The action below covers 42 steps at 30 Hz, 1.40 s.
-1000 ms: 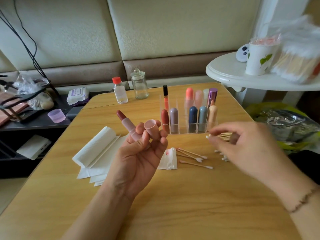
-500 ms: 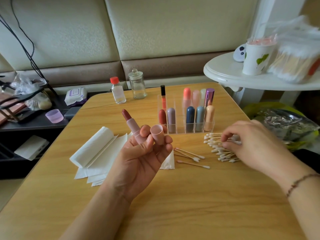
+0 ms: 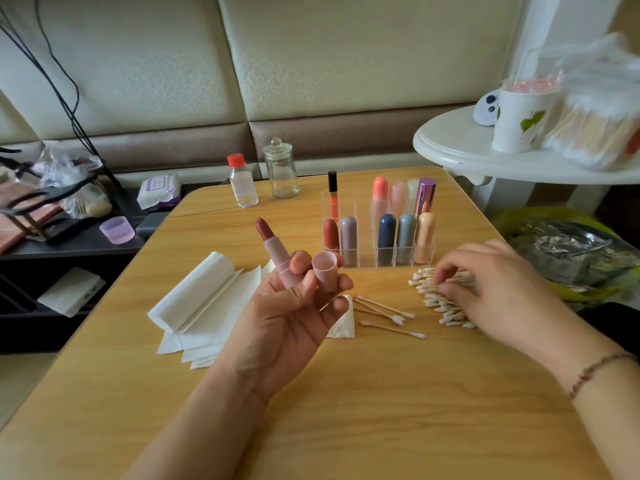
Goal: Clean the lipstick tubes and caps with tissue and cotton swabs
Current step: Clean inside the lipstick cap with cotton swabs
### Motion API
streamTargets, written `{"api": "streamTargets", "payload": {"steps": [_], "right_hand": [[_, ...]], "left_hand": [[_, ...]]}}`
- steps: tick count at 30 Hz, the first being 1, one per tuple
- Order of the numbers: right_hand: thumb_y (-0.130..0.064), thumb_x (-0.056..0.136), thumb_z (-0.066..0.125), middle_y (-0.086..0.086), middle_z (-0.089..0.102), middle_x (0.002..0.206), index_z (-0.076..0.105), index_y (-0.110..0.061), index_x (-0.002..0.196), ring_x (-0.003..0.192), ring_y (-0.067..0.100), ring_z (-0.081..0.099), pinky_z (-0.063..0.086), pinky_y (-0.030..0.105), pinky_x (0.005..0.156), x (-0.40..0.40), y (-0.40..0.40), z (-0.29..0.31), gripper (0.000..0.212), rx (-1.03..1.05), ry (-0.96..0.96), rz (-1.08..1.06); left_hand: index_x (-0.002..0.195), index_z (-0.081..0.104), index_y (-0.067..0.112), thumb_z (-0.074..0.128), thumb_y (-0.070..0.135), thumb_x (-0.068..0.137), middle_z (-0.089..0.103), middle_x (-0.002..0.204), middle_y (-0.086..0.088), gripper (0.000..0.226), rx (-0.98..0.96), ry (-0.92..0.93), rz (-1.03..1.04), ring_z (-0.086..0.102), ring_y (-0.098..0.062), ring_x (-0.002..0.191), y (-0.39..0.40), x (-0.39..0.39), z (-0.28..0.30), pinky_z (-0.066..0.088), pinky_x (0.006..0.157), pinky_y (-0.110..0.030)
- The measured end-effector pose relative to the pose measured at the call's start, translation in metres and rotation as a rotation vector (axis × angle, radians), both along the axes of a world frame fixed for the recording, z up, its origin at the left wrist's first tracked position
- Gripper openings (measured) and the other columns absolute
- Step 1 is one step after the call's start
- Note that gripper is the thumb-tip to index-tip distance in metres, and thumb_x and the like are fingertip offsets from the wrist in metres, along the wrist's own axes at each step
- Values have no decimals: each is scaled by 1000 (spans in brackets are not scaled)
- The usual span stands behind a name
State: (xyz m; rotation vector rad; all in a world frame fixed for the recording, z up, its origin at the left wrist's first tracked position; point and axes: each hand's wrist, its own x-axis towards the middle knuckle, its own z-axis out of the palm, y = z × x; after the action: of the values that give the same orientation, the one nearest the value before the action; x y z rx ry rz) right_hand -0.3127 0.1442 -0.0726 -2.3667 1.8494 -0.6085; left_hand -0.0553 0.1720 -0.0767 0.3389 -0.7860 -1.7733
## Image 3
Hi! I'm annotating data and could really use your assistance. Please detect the crumpled clear plastic bag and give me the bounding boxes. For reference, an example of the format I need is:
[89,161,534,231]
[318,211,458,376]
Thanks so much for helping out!
[30,145,113,220]

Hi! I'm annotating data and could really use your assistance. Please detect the red lipstick dusty pink tube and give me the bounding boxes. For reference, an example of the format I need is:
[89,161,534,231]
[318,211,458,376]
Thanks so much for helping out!
[254,217,304,292]

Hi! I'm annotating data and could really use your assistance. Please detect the stack of white tissues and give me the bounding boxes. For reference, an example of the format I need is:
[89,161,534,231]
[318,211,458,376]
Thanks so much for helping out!
[148,251,276,371]

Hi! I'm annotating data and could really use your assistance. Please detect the person's left forearm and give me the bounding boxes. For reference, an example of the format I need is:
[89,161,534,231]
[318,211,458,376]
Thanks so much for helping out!
[120,365,271,480]

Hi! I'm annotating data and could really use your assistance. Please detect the wet wipes pack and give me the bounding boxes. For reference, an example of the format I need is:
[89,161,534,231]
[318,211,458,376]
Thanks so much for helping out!
[137,173,183,212]

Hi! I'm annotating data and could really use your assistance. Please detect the person's right hand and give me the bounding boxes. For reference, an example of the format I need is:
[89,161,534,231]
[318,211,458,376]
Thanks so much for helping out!
[435,239,601,371]

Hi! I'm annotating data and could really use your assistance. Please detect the white panda figure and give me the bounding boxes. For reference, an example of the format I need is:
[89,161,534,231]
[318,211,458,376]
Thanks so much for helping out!
[472,89,502,128]

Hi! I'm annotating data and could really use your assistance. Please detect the white mug green leaf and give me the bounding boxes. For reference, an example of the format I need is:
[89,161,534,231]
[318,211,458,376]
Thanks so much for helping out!
[491,77,566,154]

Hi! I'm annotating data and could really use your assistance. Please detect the black cables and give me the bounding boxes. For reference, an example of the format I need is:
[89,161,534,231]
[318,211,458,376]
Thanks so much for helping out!
[0,0,116,186]

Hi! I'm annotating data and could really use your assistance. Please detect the clear bottle red cap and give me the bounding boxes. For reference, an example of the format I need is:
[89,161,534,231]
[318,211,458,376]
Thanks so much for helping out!
[227,153,260,209]

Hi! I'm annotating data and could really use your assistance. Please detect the person's right forearm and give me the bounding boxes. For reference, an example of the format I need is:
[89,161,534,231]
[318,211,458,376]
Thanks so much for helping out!
[555,325,640,480]

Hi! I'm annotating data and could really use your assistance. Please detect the person's left hand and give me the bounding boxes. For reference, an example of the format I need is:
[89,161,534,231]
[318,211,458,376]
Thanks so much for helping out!
[215,249,356,401]

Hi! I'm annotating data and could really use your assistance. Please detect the pink tray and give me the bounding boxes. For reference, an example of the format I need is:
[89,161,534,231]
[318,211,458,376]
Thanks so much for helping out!
[0,179,61,256]

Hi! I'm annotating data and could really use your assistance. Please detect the black low shelf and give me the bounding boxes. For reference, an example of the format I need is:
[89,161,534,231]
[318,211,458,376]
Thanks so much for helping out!
[0,185,231,354]

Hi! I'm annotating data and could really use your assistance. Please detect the glass jar with lid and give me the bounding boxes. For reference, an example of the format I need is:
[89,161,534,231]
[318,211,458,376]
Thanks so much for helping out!
[263,137,300,200]

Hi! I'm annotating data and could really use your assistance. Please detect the dusty pink lipstick cap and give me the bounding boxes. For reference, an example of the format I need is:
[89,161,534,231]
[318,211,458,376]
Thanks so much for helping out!
[311,251,340,295]

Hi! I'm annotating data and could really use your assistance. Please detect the beige padded backrest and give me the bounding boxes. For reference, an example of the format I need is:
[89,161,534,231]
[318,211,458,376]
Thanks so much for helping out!
[0,0,531,181]

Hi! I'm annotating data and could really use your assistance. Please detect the pile of cotton swabs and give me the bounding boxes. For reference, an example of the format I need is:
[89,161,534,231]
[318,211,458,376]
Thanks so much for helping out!
[407,265,478,330]

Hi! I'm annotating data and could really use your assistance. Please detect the yellow-green bin with bag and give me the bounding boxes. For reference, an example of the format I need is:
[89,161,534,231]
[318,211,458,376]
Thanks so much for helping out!
[493,207,640,304]

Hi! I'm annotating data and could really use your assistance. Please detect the white power bank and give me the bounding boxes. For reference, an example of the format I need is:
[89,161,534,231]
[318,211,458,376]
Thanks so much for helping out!
[37,267,106,318]

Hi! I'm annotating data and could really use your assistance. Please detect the red lipstick mauve tube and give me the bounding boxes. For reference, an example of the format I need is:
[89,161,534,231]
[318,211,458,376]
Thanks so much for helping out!
[340,215,359,268]

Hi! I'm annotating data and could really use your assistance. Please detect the small purple plastic cup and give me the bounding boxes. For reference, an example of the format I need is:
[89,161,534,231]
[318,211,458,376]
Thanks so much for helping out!
[99,215,136,245]

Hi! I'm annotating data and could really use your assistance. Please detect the thin wrist bracelet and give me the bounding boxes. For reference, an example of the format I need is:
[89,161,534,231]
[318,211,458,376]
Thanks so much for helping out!
[568,351,638,401]

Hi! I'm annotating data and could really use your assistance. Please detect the clear acrylic lipstick organizer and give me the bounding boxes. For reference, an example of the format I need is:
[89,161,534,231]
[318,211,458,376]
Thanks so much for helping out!
[328,171,438,266]

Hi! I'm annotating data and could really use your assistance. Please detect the white tissue sheet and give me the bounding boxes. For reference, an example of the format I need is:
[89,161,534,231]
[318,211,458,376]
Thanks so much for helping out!
[326,295,357,340]

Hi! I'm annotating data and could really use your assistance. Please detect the white round side table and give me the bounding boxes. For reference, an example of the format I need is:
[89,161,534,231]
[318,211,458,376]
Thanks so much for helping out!
[413,105,640,186]

